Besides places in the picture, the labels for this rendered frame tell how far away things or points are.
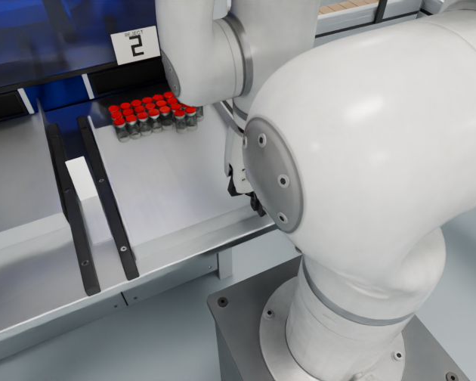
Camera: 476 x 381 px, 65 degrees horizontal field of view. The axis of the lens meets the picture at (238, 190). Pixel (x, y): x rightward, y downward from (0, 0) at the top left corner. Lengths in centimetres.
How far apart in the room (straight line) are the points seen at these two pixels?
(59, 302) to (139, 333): 94
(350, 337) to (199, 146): 48
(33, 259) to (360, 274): 52
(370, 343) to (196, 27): 33
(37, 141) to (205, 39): 57
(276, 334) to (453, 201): 37
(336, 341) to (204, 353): 107
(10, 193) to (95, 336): 90
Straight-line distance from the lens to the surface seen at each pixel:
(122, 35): 79
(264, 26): 37
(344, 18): 118
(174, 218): 63
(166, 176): 69
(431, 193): 19
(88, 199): 69
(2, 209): 74
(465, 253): 189
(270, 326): 54
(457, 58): 21
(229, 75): 36
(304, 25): 38
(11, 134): 89
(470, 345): 168
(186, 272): 141
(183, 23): 33
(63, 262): 63
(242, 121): 44
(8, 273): 66
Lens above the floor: 137
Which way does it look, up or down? 48 degrees down
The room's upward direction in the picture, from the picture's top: straight up
